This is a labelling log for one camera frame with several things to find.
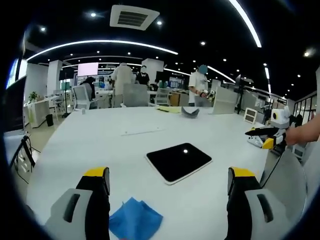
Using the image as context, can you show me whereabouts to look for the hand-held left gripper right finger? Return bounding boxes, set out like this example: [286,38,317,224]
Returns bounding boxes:
[225,166,286,240]

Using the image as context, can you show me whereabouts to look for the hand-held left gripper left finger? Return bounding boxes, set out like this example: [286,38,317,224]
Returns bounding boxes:
[44,166,111,240]

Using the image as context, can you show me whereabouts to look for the blue cleaning cloth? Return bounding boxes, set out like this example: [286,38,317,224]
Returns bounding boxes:
[108,196,164,240]

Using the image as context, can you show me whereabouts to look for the black mirror with white frame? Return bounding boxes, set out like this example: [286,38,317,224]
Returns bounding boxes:
[145,142,214,186]

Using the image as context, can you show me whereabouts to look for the person's right hand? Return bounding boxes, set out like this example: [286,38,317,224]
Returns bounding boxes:
[285,124,305,146]

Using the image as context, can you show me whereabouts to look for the white controller device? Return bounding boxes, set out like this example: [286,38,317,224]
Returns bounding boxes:
[246,136,264,149]

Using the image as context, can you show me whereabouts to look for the white framed box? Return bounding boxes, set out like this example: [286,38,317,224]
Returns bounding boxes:
[243,107,259,124]

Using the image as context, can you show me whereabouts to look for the grey desk partition panel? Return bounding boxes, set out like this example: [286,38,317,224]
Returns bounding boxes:
[122,82,149,108]
[211,86,239,115]

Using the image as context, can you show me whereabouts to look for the grey curved headset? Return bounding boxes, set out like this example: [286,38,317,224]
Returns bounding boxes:
[180,105,201,119]

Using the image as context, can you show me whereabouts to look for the yellow paper on table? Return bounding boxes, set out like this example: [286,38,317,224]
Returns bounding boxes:
[155,105,183,115]

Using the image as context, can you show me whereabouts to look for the curved ceiling light strip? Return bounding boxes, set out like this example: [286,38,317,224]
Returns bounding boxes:
[25,39,179,62]
[227,0,263,49]

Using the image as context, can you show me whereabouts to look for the white mesh office chair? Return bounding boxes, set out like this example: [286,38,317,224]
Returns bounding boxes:
[71,83,98,111]

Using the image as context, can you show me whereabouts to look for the white ceiling air vent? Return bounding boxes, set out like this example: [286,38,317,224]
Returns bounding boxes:
[109,4,161,32]

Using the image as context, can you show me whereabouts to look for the black camera tripod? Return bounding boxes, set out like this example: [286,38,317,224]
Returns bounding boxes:
[234,74,255,115]

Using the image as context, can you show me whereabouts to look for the black floor cables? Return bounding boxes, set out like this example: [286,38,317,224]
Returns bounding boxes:
[13,134,41,185]

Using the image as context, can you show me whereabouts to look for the pink wall screen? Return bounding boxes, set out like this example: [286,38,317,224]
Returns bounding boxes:
[77,62,99,77]

